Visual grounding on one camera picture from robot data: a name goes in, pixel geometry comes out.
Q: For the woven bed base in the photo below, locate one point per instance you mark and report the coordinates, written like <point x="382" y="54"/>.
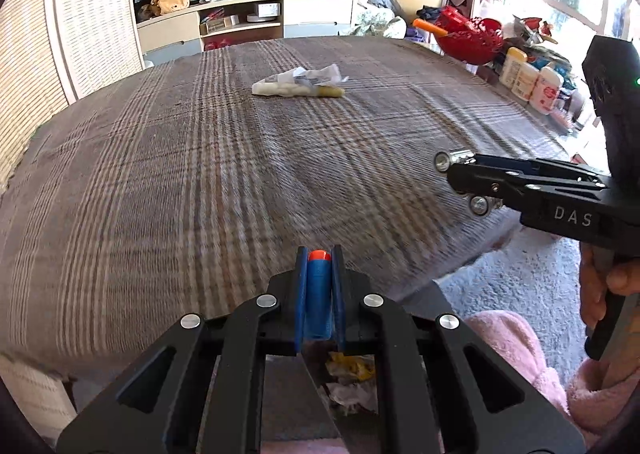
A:
<point x="30" y="394"/>

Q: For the black trash bin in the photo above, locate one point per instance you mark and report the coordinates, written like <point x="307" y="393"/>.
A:
<point x="360" y="434"/>

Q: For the beige television cabinet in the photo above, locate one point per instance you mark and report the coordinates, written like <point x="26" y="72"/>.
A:
<point x="165" y="36"/>

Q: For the cream lotion bottle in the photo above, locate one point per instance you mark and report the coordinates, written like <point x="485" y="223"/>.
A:
<point x="512" y="66"/>

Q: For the red plastic basket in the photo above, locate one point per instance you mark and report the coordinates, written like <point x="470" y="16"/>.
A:
<point x="470" y="41"/>

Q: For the person's right hand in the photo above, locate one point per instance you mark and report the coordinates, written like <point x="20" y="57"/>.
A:
<point x="592" y="284"/>

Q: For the white paper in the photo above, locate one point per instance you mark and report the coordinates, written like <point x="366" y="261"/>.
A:
<point x="350" y="396"/>

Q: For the blue foam dart orange tip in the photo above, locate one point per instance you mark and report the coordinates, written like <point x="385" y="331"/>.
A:
<point x="319" y="294"/>

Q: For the grey plaid blanket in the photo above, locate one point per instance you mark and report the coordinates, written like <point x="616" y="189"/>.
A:
<point x="200" y="184"/>

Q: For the clear plastic bag white contents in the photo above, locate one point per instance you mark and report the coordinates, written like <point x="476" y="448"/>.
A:
<point x="290" y="89"/>

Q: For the small white device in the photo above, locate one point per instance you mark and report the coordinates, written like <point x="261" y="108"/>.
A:
<point x="269" y="11"/>

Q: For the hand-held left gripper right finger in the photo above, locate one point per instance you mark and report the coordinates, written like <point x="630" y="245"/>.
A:
<point x="339" y="304"/>

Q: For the pink fleece robe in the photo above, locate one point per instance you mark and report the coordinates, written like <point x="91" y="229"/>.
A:
<point x="510" y="349"/>

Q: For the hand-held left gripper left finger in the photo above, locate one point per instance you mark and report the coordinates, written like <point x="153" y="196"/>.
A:
<point x="300" y="304"/>

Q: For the woven panel door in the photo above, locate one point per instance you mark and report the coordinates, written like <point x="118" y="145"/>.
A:
<point x="75" y="34"/>

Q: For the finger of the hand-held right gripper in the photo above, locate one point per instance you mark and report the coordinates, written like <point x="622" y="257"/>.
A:
<point x="492" y="196"/>
<point x="500" y="171"/>

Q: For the pile of grey clothes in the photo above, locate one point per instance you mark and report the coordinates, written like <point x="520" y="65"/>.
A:
<point x="375" y="14"/>

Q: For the grey shaggy rug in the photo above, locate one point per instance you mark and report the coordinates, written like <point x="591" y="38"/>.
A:
<point x="515" y="279"/>

